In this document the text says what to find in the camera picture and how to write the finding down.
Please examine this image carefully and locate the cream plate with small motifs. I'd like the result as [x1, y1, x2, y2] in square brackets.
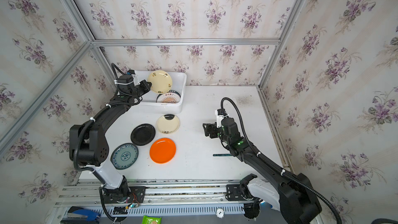
[147, 70, 173, 94]

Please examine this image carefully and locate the white plate with sunburst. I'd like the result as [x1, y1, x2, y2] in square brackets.
[156, 90, 181, 104]

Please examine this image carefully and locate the orange plate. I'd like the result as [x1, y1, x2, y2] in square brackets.
[149, 138, 177, 164]

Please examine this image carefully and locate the teal patterned plate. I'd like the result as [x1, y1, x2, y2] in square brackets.
[110, 143, 139, 170]

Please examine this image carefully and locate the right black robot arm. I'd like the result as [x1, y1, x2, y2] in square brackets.
[203, 117, 322, 224]

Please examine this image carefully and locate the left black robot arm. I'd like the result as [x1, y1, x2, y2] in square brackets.
[69, 80, 152, 201]

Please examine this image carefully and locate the white plastic bin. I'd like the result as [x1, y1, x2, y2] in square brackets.
[115, 70, 188, 115]

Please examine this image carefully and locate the cream plate with black patch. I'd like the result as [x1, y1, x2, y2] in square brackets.
[156, 114, 180, 134]

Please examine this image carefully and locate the black round plate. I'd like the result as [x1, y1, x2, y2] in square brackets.
[131, 123, 156, 146]

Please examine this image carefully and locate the small round gauge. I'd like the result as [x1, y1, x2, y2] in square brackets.
[216, 208, 224, 218]

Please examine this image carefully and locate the green snack packet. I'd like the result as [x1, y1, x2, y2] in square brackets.
[142, 216, 162, 224]

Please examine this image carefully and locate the blue stapler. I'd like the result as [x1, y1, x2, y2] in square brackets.
[66, 206, 101, 224]

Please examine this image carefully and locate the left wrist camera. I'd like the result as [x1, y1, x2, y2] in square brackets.
[115, 74, 135, 86]

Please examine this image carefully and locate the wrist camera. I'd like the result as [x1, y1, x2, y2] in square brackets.
[215, 108, 228, 128]
[115, 74, 135, 86]

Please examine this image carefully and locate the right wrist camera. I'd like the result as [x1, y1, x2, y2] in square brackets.
[215, 108, 228, 128]

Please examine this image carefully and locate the fork with green handle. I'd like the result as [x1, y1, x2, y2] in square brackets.
[212, 153, 232, 157]

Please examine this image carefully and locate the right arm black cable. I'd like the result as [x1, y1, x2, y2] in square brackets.
[220, 97, 343, 224]

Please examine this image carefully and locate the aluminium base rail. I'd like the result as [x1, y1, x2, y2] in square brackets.
[55, 180, 254, 219]

